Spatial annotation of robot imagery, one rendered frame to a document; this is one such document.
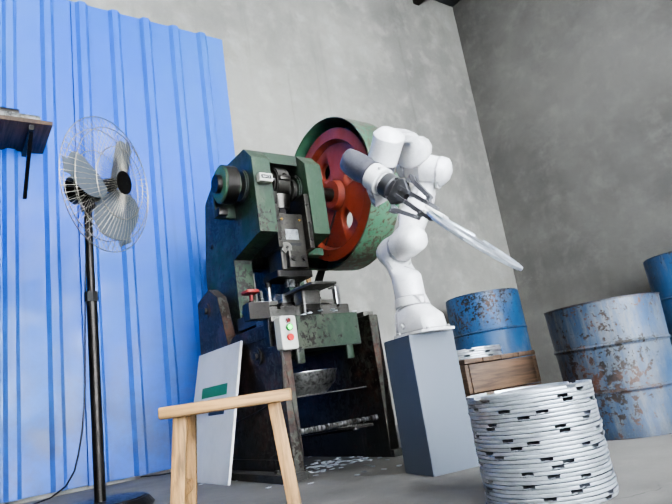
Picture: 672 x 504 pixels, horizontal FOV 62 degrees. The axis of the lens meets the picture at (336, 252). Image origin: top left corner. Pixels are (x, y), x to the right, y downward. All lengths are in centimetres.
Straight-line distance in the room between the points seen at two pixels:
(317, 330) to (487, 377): 74
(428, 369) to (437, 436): 21
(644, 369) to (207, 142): 309
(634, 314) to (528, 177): 373
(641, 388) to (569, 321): 32
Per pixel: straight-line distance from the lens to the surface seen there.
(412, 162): 199
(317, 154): 322
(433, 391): 193
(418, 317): 192
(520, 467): 134
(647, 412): 224
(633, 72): 549
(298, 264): 265
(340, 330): 254
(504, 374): 235
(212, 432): 273
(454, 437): 197
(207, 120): 424
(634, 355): 223
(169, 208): 386
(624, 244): 528
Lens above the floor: 30
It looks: 14 degrees up
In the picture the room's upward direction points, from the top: 9 degrees counter-clockwise
